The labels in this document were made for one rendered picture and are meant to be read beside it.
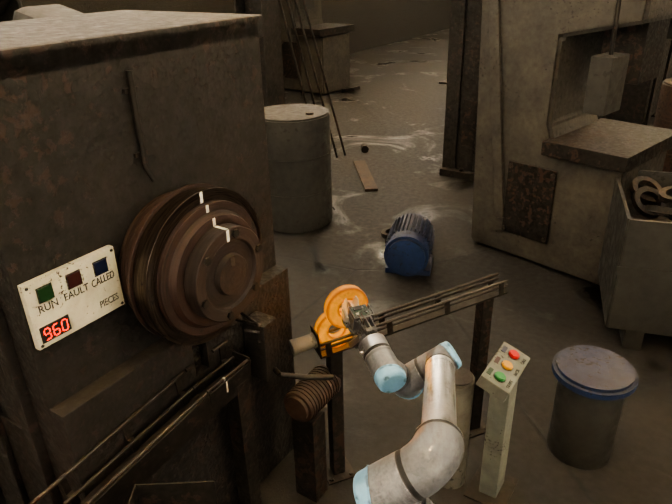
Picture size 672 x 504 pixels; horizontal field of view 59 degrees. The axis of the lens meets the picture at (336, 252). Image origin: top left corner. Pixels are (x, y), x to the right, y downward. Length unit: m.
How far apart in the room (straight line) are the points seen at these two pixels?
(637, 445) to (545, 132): 1.93
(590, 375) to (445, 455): 1.30
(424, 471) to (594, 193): 2.82
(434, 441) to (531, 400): 1.74
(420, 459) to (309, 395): 0.91
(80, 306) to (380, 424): 1.60
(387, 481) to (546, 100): 2.97
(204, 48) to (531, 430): 2.09
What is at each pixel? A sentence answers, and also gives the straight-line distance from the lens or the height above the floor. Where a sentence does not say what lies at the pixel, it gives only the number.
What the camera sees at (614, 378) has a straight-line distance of 2.60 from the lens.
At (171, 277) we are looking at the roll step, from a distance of 1.64.
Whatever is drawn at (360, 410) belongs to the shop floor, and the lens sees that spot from 2.91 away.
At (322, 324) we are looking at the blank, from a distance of 2.15.
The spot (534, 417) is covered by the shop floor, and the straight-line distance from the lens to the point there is 2.99.
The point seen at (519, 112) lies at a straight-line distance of 4.05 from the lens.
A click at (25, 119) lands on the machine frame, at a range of 1.53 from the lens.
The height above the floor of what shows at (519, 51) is 1.37.
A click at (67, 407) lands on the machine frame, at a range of 1.77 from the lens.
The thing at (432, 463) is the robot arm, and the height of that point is 0.95.
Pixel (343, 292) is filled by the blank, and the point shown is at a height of 0.92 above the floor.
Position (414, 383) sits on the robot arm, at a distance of 1.89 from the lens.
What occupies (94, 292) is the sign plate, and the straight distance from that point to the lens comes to 1.70.
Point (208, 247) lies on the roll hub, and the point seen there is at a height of 1.23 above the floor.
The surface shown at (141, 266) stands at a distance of 1.64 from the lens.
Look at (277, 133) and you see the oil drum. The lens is 4.40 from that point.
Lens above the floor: 1.92
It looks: 26 degrees down
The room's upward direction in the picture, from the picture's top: 1 degrees counter-clockwise
